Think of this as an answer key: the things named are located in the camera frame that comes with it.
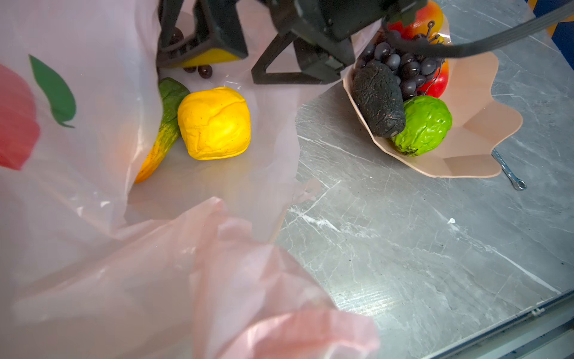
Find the orange green papaya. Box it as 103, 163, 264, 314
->
135, 78, 190, 183

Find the pink plastic bag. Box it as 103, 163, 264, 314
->
1, 1, 380, 358

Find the dark purple grape bunch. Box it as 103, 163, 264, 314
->
355, 27, 446, 100

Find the red yellow mango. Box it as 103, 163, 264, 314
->
387, 1, 445, 43

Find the aluminium front rail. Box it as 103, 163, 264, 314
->
428, 290, 573, 359

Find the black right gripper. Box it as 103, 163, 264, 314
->
156, 0, 427, 85

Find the green lime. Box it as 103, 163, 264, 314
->
392, 96, 453, 157

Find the dark avocado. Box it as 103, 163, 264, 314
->
351, 61, 406, 139

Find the beige fruit plate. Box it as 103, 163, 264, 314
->
366, 52, 523, 178

